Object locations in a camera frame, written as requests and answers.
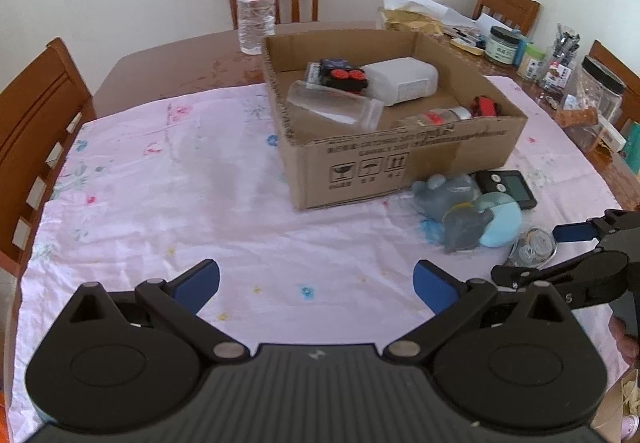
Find pile of white papers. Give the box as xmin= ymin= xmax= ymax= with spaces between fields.
xmin=475 ymin=13 xmax=516 ymax=32

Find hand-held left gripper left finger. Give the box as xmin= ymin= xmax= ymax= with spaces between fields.
xmin=67 ymin=259 xmax=251 ymax=365

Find black digital timer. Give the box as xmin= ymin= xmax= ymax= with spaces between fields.
xmin=474 ymin=169 xmax=538 ymax=210

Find small bottle with green lid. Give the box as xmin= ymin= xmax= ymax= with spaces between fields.
xmin=517 ymin=44 xmax=546 ymax=81

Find pens on table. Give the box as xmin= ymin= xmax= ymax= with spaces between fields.
xmin=450 ymin=25 xmax=486 ymax=56

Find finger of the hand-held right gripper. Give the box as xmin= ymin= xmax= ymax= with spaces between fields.
xmin=491 ymin=250 xmax=630 ymax=295
xmin=553 ymin=209 xmax=640 ymax=244

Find person's right hand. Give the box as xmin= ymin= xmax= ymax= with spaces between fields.
xmin=609 ymin=317 xmax=640 ymax=367

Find brown cardboard piece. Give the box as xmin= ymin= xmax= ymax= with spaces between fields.
xmin=592 ymin=365 xmax=640 ymax=443

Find black cube toy red buttons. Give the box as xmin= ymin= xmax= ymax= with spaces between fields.
xmin=306 ymin=59 xmax=369 ymax=96

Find yellow capsule bottle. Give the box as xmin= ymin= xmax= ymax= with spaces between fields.
xmin=395 ymin=107 xmax=474 ymax=128

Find small white medicine box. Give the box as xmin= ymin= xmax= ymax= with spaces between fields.
xmin=597 ymin=118 xmax=628 ymax=152

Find white translucent plastic box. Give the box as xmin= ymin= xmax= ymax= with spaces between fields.
xmin=361 ymin=58 xmax=440 ymax=104

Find large clear jar black lid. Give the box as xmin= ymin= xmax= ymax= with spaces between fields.
xmin=557 ymin=57 xmax=627 ymax=154

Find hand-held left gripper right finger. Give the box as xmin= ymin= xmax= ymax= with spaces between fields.
xmin=382 ymin=260 xmax=577 ymax=361

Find glass jar with dark lid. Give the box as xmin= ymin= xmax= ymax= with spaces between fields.
xmin=485 ymin=26 xmax=521 ymax=68

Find pink floral tablecloth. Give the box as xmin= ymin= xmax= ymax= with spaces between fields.
xmin=10 ymin=75 xmax=626 ymax=429

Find cardboard box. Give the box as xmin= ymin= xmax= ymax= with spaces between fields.
xmin=262 ymin=29 xmax=529 ymax=211

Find grey elephant toy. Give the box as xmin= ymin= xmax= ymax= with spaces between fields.
xmin=411 ymin=173 xmax=482 ymax=221
xmin=442 ymin=207 xmax=496 ymax=254

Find light blue round toy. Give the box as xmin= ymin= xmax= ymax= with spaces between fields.
xmin=470 ymin=192 xmax=523 ymax=249

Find clear pen holder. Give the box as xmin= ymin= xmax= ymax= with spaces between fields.
xmin=542 ymin=24 xmax=582 ymax=91

